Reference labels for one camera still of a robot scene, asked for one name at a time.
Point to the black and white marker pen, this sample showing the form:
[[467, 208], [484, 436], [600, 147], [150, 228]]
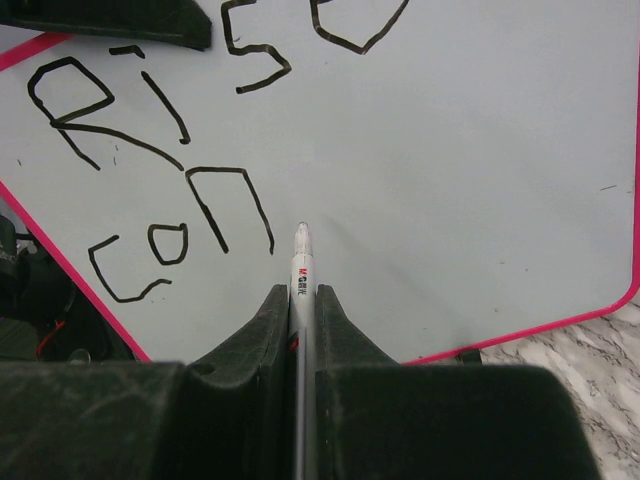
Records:
[[302, 295]]

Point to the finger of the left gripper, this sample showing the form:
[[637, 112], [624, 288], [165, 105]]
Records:
[[176, 22]]

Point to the pink framed whiteboard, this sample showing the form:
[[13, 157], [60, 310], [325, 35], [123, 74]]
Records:
[[466, 168]]

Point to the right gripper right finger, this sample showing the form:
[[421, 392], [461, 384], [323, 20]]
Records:
[[364, 411]]

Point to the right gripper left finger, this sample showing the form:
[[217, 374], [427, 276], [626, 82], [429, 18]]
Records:
[[236, 404]]

